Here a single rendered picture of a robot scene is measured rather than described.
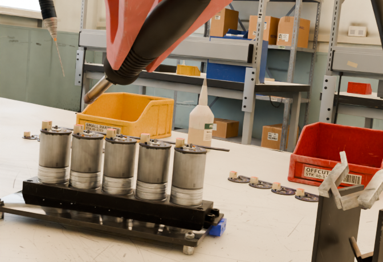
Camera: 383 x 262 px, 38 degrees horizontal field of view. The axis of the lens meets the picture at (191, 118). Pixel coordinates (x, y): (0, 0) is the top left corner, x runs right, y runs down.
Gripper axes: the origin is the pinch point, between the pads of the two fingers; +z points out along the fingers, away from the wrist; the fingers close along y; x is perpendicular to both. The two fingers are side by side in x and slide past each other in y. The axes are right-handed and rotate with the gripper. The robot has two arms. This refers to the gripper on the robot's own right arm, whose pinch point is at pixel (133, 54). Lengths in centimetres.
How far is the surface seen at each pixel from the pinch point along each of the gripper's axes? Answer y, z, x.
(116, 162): -2.1, 10.2, -1.3
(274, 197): -20.4, 15.6, -1.8
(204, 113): -25.3, 21.8, -23.9
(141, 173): -3.6, 10.0, 0.1
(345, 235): -9.3, 2.8, 13.4
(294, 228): -15.8, 11.6, 5.5
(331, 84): -180, 87, -141
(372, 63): -185, 68, -131
